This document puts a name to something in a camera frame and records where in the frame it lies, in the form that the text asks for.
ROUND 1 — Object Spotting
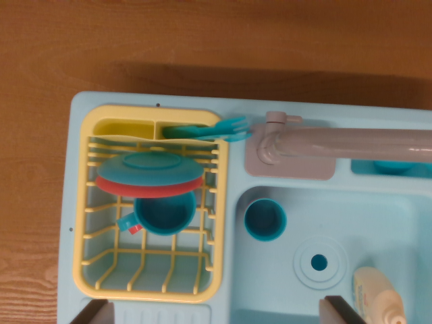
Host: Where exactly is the teal toy cup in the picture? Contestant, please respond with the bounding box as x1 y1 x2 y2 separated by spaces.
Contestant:
243 198 288 242

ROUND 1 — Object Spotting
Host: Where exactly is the yellow dish rack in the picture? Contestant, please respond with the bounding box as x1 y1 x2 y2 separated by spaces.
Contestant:
73 105 230 303

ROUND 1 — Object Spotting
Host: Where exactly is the teal toy dish brush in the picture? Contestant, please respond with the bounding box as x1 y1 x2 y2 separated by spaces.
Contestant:
373 159 423 175

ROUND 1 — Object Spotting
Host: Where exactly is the teal toy plate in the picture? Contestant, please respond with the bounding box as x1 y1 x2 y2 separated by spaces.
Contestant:
97 151 205 188

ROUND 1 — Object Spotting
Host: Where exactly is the cream detergent bottle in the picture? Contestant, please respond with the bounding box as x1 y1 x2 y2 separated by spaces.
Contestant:
352 266 408 324

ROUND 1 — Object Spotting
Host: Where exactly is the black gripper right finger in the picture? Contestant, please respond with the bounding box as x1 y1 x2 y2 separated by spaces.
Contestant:
319 295 367 324

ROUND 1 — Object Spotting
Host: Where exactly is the teal toy mug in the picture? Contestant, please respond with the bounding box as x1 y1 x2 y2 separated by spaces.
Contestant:
116 189 198 236

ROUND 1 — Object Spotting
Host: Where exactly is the grey toy faucet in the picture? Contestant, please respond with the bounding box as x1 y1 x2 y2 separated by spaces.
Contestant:
244 111 432 180

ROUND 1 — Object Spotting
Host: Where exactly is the red toy plate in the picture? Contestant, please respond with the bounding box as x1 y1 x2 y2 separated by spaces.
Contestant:
95 175 204 198

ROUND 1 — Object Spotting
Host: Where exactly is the light blue toy sink unit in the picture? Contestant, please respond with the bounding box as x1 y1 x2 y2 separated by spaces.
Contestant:
57 90 432 324

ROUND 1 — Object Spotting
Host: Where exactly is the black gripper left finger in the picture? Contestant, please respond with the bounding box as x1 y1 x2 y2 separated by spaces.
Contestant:
70 298 116 324

